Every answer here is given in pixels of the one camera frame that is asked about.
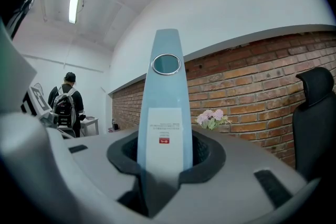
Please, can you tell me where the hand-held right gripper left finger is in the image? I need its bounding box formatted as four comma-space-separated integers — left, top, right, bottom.
48, 127, 150, 218

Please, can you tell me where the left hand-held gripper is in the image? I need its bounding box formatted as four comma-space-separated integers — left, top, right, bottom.
20, 84, 77, 140

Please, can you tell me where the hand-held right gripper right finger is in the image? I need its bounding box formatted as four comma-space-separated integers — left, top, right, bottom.
154, 126, 309, 220

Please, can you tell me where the light blue tube package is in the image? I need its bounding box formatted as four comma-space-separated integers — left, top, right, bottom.
136, 28, 195, 218

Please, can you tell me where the grey black backpack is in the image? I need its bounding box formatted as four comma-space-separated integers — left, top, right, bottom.
52, 88, 77, 127

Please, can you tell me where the small white side table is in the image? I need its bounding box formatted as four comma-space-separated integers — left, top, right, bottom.
79, 116, 100, 137

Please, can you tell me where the pink flower bouquet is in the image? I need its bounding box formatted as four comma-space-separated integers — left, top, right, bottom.
196, 109, 233, 131

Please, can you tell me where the black office chair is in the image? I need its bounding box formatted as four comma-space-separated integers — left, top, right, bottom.
292, 67, 336, 182

